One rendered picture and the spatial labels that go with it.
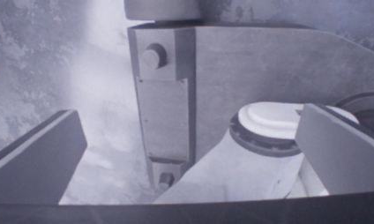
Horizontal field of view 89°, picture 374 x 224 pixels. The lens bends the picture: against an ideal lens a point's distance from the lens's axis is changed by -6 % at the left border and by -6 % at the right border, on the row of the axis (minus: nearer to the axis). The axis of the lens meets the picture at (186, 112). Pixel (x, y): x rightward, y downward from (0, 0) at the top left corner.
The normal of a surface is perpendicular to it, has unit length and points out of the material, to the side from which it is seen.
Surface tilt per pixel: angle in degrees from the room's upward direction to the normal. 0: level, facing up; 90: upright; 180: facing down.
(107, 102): 0
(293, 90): 0
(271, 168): 90
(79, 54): 0
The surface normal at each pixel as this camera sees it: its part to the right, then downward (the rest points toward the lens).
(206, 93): -0.18, 0.47
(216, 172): -0.02, -0.88
